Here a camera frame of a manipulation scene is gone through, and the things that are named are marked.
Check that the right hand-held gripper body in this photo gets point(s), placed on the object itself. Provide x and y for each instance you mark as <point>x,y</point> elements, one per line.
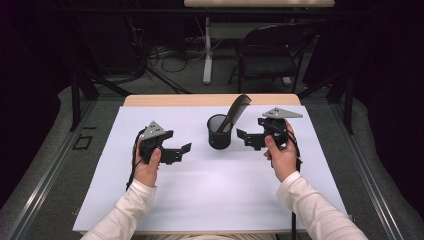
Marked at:
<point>278,128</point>

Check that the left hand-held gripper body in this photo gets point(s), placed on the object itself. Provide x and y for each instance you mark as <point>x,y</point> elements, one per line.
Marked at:
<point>152,130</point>

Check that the black mesh cup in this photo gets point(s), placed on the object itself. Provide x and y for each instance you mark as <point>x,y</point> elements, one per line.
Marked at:
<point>220,140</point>

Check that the person's right hand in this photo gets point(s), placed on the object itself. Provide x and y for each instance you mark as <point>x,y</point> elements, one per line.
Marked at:
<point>283,160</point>

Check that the person's left hand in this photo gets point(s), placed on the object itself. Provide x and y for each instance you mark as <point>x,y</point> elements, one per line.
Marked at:
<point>146,171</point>

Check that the wooden table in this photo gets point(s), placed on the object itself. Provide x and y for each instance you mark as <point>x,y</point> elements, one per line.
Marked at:
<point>166,100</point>

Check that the white table cover board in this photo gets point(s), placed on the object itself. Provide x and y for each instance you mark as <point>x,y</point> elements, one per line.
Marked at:
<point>206,193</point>

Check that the black folding chair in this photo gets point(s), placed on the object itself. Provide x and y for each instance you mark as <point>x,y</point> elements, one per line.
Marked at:
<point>266,65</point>

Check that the black metal stand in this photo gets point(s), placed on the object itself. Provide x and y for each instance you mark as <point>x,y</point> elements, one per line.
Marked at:
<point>76,100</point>
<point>349,106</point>

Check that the white desk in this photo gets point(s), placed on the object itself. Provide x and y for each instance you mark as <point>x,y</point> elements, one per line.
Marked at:
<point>208,60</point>

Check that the aluminium floor rail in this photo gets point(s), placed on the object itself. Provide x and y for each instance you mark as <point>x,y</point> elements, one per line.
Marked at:
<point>50,173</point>
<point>366,180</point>

